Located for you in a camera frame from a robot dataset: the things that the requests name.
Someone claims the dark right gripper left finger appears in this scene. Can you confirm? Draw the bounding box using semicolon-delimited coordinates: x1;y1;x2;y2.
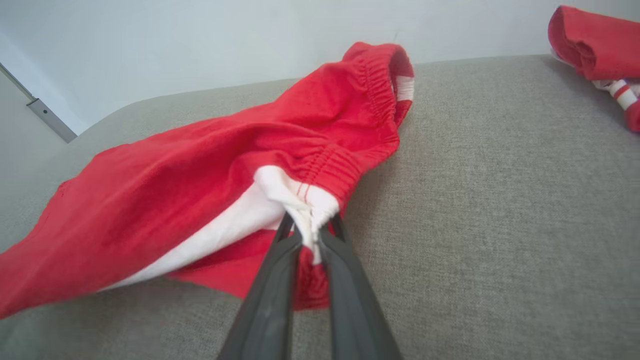
217;212;303;360

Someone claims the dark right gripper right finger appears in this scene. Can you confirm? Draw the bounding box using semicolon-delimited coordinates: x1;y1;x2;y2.
317;215;403;360

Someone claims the red jersey top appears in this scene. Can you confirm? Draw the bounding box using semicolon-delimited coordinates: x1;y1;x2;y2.
0;41;416;321

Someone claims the red white sports jersey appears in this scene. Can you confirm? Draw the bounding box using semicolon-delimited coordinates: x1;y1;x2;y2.
547;5;640;133

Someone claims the grey metal partition post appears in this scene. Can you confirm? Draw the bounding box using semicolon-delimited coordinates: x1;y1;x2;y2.
0;62;78;144

